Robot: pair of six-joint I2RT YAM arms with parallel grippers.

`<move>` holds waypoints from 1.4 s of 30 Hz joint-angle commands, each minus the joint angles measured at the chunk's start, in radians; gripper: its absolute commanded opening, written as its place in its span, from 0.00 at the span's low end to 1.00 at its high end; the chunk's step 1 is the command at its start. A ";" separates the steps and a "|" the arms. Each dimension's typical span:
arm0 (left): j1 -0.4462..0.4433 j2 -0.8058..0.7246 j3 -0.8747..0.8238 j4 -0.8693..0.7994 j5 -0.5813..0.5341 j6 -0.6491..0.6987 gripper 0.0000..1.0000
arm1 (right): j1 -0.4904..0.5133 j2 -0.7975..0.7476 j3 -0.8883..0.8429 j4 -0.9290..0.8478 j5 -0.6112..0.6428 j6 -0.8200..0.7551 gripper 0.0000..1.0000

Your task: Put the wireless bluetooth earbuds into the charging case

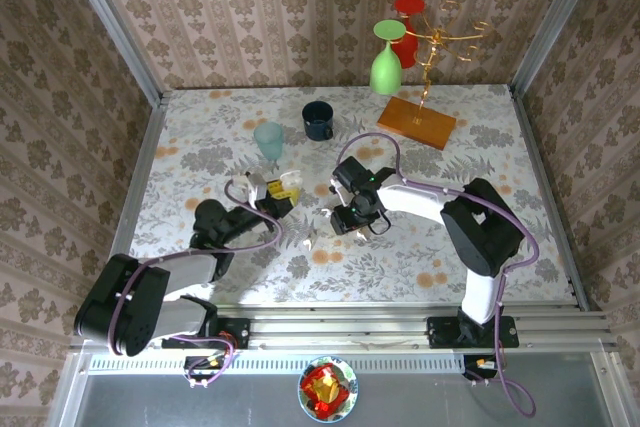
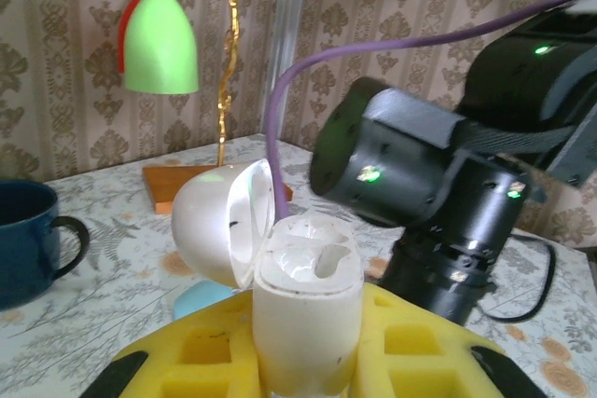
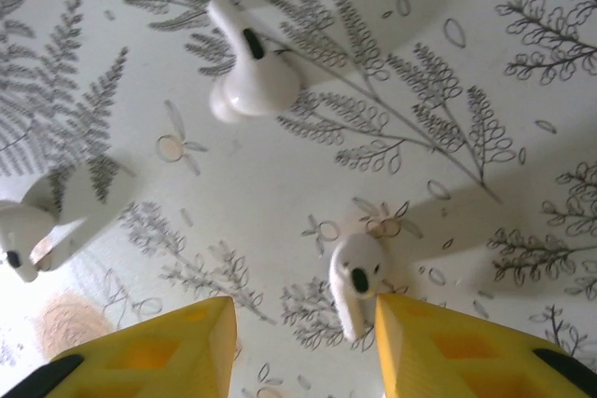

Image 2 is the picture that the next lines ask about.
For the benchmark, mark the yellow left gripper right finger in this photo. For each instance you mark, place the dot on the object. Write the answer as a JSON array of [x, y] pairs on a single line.
[[420, 356]]

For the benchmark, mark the dark blue mug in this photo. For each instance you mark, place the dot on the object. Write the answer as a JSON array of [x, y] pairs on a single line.
[[28, 249]]

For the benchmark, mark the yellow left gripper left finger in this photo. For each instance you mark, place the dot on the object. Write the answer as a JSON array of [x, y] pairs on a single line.
[[196, 351]]

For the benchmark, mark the white earbud charging case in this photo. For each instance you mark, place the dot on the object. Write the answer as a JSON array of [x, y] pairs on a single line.
[[303, 333]]

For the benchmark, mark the green wine glass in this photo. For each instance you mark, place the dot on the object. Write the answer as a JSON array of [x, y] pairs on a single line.
[[161, 53]]

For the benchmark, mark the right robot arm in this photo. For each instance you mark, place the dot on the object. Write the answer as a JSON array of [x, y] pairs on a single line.
[[583, 6]]

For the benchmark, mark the light blue round case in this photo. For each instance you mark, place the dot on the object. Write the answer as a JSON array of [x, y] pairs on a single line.
[[200, 297]]

